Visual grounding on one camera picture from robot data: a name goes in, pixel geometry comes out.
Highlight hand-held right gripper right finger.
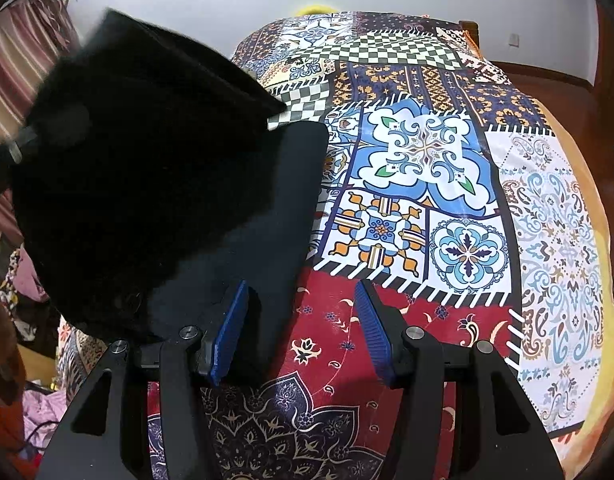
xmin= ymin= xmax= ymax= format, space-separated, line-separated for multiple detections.
xmin=354 ymin=279 xmax=564 ymax=480

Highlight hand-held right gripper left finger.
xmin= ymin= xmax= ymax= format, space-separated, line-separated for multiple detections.
xmin=37 ymin=280 xmax=250 ymax=480

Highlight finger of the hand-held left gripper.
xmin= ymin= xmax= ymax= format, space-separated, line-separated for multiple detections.
xmin=0 ymin=127 xmax=40 ymax=172

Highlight black pants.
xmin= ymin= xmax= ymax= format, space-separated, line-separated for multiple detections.
xmin=9 ymin=7 xmax=330 ymax=392

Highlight striped red curtain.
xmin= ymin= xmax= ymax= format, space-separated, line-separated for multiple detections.
xmin=0 ymin=0 xmax=82 ymax=253

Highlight patchwork patterned bedsheet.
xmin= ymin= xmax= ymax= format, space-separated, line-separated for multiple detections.
xmin=57 ymin=10 xmax=608 ymax=480

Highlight pink striped cloth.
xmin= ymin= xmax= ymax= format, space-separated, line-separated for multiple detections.
xmin=21 ymin=389 xmax=70 ymax=447

